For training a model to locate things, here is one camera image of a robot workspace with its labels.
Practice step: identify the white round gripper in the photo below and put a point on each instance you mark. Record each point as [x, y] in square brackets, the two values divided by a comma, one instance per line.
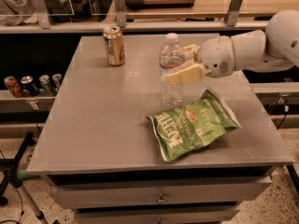
[215, 57]

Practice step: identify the clear plastic water bottle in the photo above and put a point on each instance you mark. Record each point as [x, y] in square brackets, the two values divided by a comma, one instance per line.
[171, 57]

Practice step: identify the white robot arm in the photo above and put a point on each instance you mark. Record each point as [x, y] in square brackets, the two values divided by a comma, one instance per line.
[274, 49]

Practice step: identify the green jalapeno chip bag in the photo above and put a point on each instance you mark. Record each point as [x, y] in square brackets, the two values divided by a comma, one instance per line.
[193, 126]

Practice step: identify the gold soda can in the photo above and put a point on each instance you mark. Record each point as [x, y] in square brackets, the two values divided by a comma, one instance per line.
[114, 45]

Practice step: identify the silver green soda can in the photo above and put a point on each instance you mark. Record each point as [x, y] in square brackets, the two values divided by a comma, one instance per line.
[57, 79]

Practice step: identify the grey lower drawer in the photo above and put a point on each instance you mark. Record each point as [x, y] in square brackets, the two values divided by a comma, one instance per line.
[162, 215]

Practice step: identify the grey drawer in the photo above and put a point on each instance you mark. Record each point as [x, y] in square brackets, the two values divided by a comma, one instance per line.
[162, 215]
[202, 190]

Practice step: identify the blue soda can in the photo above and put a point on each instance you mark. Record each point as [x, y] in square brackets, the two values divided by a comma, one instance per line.
[30, 85]

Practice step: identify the grey upper drawer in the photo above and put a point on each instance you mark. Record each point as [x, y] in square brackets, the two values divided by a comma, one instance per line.
[202, 190]

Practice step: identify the red soda can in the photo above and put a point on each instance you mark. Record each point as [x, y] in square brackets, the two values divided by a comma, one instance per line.
[13, 86]

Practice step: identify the grey cloth pile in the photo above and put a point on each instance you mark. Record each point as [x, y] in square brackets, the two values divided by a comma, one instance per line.
[15, 12]

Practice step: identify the black tripod stand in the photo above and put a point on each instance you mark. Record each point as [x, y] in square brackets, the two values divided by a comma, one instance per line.
[8, 167]

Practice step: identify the right metal bracket post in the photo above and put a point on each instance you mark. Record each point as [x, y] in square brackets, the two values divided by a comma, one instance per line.
[231, 16]

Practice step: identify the metal bracket post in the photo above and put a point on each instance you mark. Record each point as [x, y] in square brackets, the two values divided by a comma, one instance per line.
[42, 13]
[231, 16]
[120, 8]

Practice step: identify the middle metal bracket post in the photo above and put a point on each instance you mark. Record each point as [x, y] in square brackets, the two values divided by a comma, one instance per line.
[120, 8]

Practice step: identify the left metal bracket post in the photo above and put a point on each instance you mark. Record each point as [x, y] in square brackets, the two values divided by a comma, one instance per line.
[42, 13]

